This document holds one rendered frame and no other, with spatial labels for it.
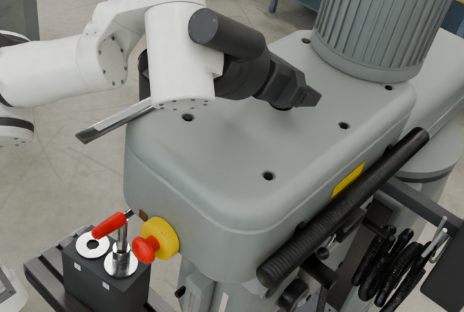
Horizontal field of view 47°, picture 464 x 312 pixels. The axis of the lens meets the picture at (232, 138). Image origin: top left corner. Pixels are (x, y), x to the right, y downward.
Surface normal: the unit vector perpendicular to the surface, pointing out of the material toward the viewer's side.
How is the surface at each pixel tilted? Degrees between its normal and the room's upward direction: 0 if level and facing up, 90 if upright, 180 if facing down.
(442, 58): 0
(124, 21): 98
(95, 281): 90
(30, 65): 48
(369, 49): 90
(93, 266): 0
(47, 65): 58
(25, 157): 0
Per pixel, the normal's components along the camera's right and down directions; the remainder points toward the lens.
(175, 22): 0.04, -0.12
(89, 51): -0.32, -0.08
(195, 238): -0.66, 0.41
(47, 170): 0.16, -0.75
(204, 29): -0.52, -0.05
